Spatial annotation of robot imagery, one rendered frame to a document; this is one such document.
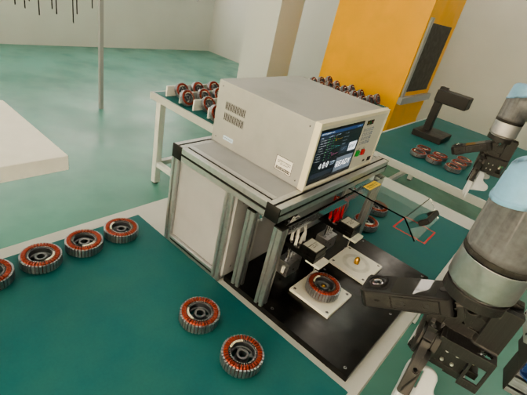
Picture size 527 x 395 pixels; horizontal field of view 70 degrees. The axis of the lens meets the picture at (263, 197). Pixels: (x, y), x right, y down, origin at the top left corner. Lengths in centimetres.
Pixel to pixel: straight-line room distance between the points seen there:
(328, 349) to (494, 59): 560
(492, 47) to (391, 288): 594
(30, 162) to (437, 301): 75
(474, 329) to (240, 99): 88
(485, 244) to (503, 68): 592
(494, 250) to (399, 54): 434
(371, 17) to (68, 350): 448
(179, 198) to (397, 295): 91
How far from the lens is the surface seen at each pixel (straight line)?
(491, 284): 46
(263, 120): 112
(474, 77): 639
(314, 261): 120
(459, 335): 53
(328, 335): 117
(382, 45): 482
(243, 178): 107
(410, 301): 51
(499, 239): 44
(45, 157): 88
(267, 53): 507
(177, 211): 131
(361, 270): 144
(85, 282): 124
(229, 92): 120
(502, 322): 51
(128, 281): 123
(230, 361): 102
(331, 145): 110
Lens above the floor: 160
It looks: 29 degrees down
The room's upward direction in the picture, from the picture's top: 14 degrees clockwise
